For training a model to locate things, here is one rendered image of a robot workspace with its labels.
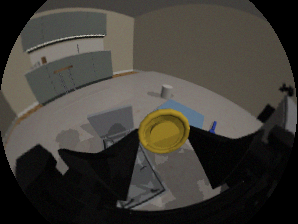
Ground yellow plate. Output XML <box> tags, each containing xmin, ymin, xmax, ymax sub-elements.
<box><xmin>138</xmin><ymin>109</ymin><xmax>190</xmax><ymax>155</ymax></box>

